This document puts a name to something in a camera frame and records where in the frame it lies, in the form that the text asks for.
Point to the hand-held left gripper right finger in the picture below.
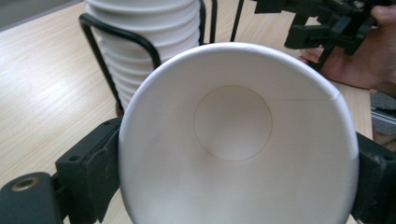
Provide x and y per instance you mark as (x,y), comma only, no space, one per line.
(378,186)

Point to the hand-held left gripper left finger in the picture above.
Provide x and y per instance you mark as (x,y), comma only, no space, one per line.
(87,174)

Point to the stack of white paper cups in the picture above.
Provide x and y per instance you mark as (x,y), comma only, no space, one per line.
(140,15)

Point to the white disposable cup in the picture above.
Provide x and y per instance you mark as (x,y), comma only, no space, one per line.
(236,174)

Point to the dark two-slot cup holder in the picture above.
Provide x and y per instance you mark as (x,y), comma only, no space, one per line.
(84,20)

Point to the aluminium floor rail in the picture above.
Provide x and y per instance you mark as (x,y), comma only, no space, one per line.
(384,116)

